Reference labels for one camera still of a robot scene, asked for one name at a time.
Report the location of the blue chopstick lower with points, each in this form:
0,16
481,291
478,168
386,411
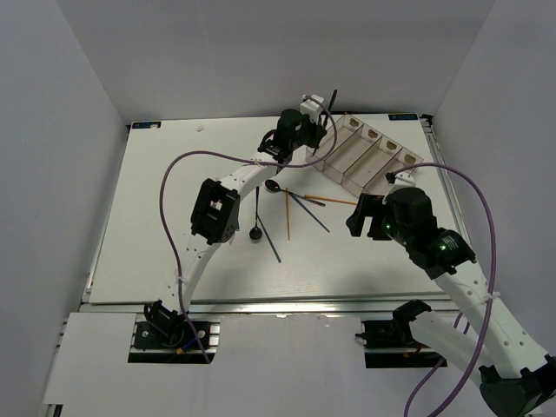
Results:
270,242

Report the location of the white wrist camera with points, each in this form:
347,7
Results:
400,181
311,106

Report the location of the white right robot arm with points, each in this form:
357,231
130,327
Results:
514,373

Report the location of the aluminium table edge rail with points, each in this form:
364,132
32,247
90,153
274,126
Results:
321,304

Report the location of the black steak knife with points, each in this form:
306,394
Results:
330,106

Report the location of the black spoon near tray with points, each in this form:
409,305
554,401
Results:
274,187

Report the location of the blue corner marker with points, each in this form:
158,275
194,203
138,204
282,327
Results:
146,125
398,117

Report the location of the black spoon long handle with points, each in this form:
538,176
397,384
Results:
255,233

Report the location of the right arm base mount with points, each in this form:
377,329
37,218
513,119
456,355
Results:
386,347

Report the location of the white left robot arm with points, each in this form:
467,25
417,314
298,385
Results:
215,215

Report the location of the left blue corner marker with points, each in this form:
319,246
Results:
146,125

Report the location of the orange chopstick crosswise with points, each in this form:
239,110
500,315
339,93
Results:
328,199

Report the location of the orange chopstick upright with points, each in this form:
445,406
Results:
287,214

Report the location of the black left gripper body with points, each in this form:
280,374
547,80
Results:
308,134

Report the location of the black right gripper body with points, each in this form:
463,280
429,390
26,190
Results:
383,226

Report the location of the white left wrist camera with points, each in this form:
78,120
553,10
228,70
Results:
311,106

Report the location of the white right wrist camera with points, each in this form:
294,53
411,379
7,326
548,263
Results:
400,181

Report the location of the right blue corner marker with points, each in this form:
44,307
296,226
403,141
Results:
398,117

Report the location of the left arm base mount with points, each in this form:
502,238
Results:
164,336

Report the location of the smoky clear divided organizer tray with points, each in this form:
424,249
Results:
357,156

